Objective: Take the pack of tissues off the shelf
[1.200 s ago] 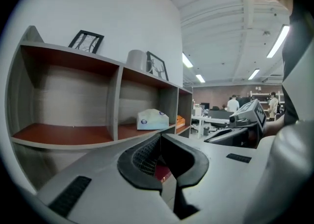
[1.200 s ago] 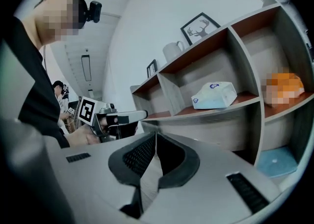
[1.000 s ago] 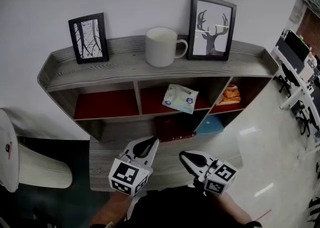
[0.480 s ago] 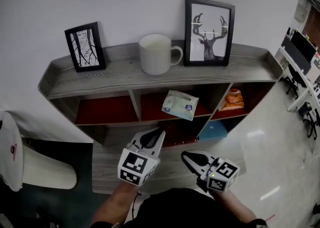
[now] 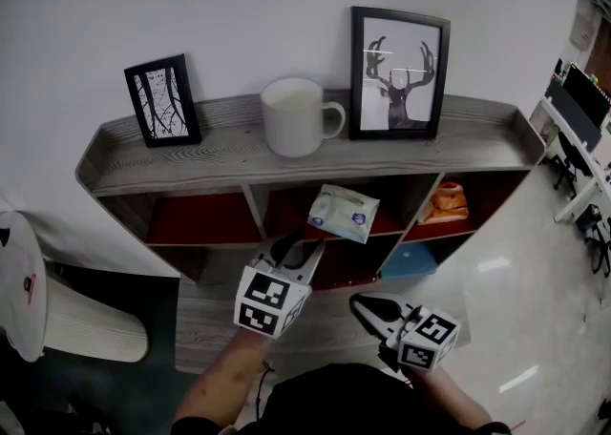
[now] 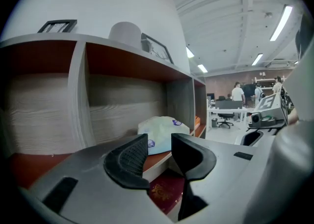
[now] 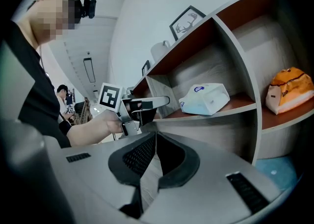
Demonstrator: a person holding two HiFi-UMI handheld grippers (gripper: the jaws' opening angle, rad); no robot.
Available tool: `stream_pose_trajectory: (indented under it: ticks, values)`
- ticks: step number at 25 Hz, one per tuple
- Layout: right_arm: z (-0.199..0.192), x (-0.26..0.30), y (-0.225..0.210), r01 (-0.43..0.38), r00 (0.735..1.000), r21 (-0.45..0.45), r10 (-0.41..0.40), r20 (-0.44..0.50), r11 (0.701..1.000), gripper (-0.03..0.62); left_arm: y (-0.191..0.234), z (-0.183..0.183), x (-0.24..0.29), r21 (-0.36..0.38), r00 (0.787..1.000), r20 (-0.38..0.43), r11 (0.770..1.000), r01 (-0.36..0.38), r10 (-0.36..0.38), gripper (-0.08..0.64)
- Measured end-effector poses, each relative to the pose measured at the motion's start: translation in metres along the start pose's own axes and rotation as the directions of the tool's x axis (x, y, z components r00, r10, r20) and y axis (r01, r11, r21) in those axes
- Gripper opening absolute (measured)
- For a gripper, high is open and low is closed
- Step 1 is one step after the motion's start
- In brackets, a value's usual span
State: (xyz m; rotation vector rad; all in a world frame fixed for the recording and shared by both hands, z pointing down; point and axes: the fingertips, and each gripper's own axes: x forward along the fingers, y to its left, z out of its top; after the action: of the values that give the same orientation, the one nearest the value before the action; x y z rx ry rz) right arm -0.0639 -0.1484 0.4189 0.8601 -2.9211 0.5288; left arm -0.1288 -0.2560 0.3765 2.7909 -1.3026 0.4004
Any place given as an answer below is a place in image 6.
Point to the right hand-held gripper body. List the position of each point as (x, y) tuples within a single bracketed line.
[(269, 110)]

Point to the large black antler picture frame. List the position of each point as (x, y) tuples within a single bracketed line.
[(157, 48)]

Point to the black office chair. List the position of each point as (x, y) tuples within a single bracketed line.
[(225, 117)]

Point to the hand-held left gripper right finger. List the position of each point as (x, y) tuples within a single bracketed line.
[(220, 181)]

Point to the small black picture frame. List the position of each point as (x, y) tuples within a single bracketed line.
[(57, 26)]

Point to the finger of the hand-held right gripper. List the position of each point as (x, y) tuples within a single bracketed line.
[(252, 137)]

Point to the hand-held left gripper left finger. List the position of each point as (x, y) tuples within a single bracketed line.
[(98, 193)]

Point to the long ceiling light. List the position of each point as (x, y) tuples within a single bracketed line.
[(190, 52), (202, 68), (257, 59), (281, 22)]

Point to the grey waste bin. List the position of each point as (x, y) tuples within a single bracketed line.
[(214, 122)]

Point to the grey desk partition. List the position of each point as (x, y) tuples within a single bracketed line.
[(228, 105)]

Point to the person's right forearm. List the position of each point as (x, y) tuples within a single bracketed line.
[(292, 117)]

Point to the grey wooden desk with shelves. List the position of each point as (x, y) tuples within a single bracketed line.
[(117, 105)]

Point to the white mug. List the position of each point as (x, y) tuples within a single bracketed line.
[(125, 34)]

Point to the white tissues pack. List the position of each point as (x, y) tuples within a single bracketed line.
[(162, 129)]

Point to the dark red book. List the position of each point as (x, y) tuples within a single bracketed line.
[(166, 191)]

